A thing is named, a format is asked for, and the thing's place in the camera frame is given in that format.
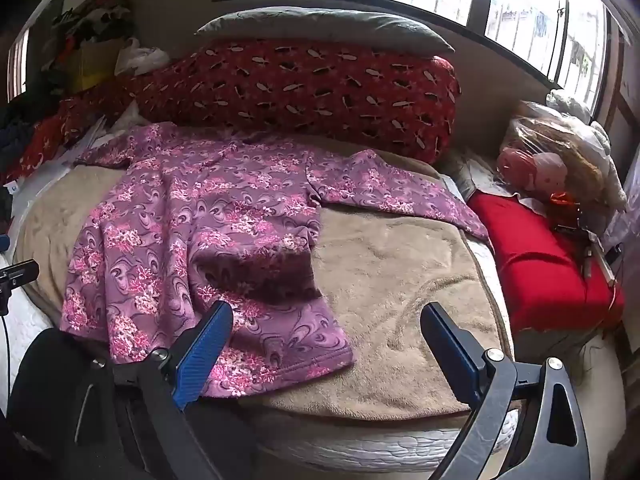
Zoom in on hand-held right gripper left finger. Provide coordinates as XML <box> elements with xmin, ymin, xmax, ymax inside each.
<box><xmin>65</xmin><ymin>301</ymin><xmax>236</xmax><ymax>480</ymax></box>

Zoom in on red patterned blanket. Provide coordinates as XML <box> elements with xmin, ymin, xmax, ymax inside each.
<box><xmin>127</xmin><ymin>39</ymin><xmax>462</xmax><ymax>165</ymax></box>

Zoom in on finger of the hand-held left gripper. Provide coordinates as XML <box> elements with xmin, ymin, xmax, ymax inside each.
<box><xmin>0</xmin><ymin>258</ymin><xmax>40</xmax><ymax>292</ymax></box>

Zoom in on doll in plastic bag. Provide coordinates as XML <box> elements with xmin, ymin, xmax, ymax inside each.
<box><xmin>495</xmin><ymin>100</ymin><xmax>608</xmax><ymax>211</ymax></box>

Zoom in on beige fleece blanket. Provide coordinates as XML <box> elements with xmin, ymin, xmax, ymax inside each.
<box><xmin>15</xmin><ymin>135</ymin><xmax>512</xmax><ymax>420</ymax></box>

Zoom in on dark cloth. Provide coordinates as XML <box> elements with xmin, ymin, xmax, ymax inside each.
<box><xmin>5</xmin><ymin>330</ymin><xmax>116</xmax><ymax>480</ymax></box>

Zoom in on white quilted mattress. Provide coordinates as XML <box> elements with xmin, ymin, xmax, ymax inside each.
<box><xmin>0</xmin><ymin>160</ymin><xmax>522</xmax><ymax>474</ymax></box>

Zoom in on red patterned cloth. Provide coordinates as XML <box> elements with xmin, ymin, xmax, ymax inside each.
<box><xmin>15</xmin><ymin>80</ymin><xmax>138</xmax><ymax>181</ymax></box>

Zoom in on white plastic bag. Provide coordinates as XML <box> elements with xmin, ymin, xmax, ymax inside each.
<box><xmin>114</xmin><ymin>37</ymin><xmax>171</xmax><ymax>77</ymax></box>

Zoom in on yellow box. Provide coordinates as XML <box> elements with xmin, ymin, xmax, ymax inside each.
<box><xmin>67</xmin><ymin>40</ymin><xmax>126</xmax><ymax>93</ymax></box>

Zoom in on black cable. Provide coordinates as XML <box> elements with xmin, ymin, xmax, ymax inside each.
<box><xmin>0</xmin><ymin>305</ymin><xmax>14</xmax><ymax>411</ymax></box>

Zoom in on red cushion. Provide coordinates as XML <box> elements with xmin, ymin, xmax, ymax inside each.
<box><xmin>467</xmin><ymin>191</ymin><xmax>626</xmax><ymax>333</ymax></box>

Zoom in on orange shiny ornament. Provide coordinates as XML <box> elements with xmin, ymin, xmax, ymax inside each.
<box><xmin>550</xmin><ymin>191</ymin><xmax>582</xmax><ymax>212</ymax></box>

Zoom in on white paper sheets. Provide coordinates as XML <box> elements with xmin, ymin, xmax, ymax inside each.
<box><xmin>70</xmin><ymin>112</ymin><xmax>133</xmax><ymax>163</ymax></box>

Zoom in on grey pillow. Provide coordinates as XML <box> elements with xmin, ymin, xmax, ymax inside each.
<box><xmin>195</xmin><ymin>10</ymin><xmax>456</xmax><ymax>55</ymax></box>

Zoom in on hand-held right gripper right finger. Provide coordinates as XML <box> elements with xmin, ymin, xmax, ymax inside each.
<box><xmin>419</xmin><ymin>302</ymin><xmax>592</xmax><ymax>480</ymax></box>

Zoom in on purple floral shirt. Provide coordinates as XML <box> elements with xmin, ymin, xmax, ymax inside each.
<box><xmin>60</xmin><ymin>122</ymin><xmax>493</xmax><ymax>398</ymax></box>

